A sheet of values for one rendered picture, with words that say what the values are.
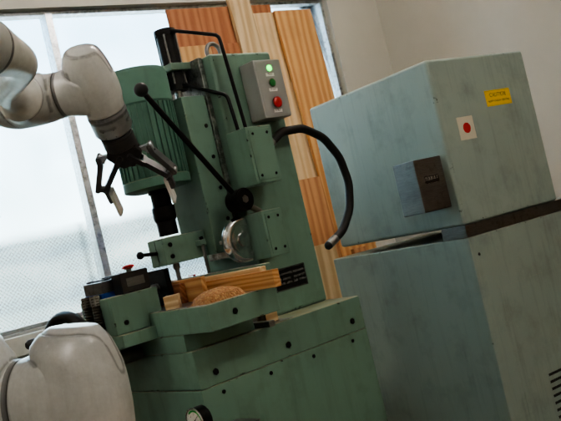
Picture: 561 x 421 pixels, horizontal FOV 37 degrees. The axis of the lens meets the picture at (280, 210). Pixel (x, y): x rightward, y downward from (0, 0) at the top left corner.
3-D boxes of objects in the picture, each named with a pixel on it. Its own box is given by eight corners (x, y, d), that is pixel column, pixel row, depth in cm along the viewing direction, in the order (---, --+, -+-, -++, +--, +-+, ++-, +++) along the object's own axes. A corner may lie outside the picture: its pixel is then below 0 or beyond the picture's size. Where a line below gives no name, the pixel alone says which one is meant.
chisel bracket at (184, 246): (154, 274, 218) (146, 242, 218) (196, 263, 227) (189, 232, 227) (169, 271, 212) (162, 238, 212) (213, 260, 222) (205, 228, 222)
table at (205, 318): (47, 355, 222) (42, 333, 222) (143, 327, 243) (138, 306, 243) (178, 343, 178) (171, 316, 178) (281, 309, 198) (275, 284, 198)
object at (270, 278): (130, 309, 236) (127, 296, 236) (136, 307, 237) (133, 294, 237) (275, 286, 190) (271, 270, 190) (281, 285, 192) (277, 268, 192)
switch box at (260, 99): (251, 124, 229) (238, 66, 230) (278, 120, 236) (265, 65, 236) (266, 118, 225) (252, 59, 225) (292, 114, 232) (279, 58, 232)
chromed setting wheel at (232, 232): (224, 268, 215) (214, 221, 215) (260, 259, 223) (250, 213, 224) (232, 267, 213) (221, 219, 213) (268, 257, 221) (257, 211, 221)
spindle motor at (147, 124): (112, 200, 219) (85, 84, 220) (167, 191, 231) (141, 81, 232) (149, 188, 206) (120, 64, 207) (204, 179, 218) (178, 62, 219)
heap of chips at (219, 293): (186, 307, 192) (183, 295, 192) (228, 295, 201) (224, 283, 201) (208, 304, 186) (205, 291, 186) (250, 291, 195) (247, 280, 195)
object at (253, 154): (238, 190, 222) (224, 134, 222) (263, 185, 228) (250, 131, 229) (259, 183, 216) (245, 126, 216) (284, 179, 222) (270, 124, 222)
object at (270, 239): (249, 261, 220) (238, 216, 221) (268, 256, 225) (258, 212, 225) (272, 256, 214) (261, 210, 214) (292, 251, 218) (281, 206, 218)
